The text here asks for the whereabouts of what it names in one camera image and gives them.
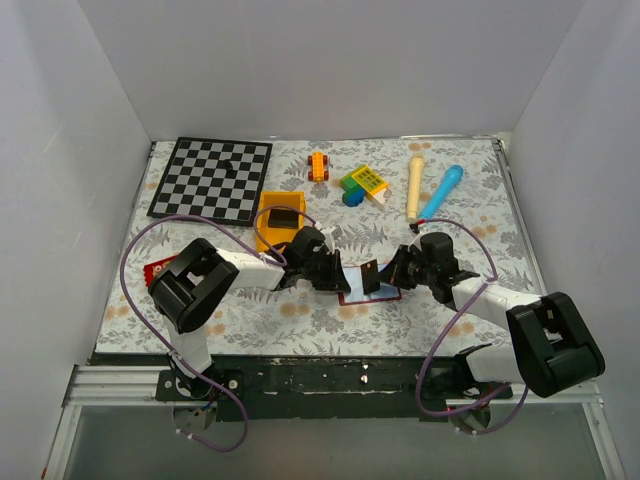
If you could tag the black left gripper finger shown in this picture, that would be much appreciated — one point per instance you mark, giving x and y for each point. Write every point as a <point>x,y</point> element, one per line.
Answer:
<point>320,277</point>
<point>333,277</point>

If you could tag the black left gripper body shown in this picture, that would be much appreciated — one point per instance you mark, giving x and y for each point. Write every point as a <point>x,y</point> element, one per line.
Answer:
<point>318,262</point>

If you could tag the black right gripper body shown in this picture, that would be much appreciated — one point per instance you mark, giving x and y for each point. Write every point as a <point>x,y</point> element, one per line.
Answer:
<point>423,270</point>

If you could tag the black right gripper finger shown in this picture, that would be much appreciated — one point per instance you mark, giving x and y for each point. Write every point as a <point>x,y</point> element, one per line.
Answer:
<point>399,264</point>
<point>410,281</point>

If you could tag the red leather card holder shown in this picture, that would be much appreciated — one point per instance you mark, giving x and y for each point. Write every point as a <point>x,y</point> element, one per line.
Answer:
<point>357,296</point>

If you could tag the black credit card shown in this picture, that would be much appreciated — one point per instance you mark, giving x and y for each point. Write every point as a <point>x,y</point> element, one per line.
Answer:
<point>370,277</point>

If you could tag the yellow plastic bin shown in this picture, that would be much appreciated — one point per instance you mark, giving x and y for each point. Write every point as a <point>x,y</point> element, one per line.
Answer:
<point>282,220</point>

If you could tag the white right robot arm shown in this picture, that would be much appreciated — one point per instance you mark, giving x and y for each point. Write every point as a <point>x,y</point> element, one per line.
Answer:
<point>551,347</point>

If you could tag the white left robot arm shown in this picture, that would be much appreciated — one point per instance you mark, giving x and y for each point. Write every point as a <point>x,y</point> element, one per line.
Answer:
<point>189,289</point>

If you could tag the floral table mat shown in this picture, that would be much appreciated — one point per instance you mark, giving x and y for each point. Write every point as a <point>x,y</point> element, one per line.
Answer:
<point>480,215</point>

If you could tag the blue toy microphone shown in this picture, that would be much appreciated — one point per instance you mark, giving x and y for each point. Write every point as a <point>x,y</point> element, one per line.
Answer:
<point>451,179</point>

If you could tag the colourful toy block house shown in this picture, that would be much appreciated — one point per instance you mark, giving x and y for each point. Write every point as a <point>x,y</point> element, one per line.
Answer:
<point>363,183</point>

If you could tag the orange toy car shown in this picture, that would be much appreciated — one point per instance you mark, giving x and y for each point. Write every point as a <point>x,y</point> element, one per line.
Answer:
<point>318,167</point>

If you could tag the cream toy microphone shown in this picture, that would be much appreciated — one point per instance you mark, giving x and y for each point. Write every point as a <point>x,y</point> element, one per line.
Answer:
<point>416,167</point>

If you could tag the black white chessboard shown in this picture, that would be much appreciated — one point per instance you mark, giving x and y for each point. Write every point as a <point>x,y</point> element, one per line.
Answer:
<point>194,182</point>

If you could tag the black front table rail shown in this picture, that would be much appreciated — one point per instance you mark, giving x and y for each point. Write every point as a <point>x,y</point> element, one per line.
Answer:
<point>278,388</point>

